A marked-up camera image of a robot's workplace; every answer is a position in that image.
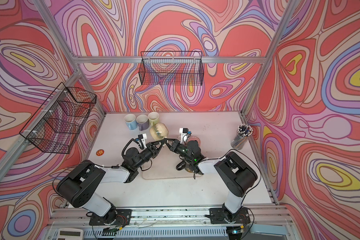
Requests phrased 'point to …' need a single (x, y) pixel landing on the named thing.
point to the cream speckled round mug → (158, 131)
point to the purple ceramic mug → (142, 121)
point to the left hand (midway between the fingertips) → (166, 142)
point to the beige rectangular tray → (164, 166)
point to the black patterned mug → (182, 165)
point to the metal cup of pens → (244, 132)
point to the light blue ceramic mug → (130, 121)
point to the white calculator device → (70, 234)
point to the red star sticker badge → (100, 152)
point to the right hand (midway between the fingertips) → (163, 143)
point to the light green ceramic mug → (153, 118)
